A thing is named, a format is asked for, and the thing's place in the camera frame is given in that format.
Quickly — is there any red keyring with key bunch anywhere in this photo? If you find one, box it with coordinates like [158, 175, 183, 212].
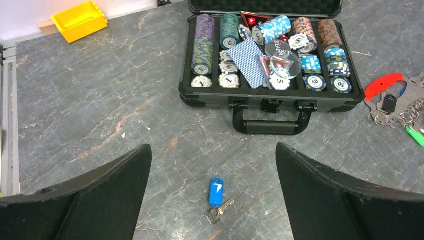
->
[364, 72, 424, 147]

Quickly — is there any blue tag with key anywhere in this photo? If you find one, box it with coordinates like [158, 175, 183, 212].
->
[205, 177, 235, 225]

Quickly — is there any yellow toy block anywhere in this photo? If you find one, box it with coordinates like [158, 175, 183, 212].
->
[51, 0, 108, 44]

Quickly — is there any clear dealer button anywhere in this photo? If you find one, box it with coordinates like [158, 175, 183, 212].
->
[264, 39, 302, 80]

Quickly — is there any black poker chip case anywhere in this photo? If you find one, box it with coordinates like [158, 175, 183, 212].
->
[179, 0, 365, 135]

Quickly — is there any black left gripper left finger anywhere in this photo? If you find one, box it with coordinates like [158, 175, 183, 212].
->
[0, 144, 153, 240]

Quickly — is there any green poker chip stack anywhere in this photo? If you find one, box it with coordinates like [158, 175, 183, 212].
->
[219, 13, 240, 50]

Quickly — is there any blue patterned card deck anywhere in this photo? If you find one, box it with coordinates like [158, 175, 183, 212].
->
[227, 38, 266, 89]

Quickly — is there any purple poker chip stack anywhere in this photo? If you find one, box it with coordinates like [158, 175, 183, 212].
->
[191, 14, 215, 76]

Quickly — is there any light blue chip stack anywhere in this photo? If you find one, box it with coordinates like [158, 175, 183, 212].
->
[252, 15, 292, 45]

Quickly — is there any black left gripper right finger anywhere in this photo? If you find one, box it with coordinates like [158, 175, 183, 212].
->
[275, 143, 424, 240]

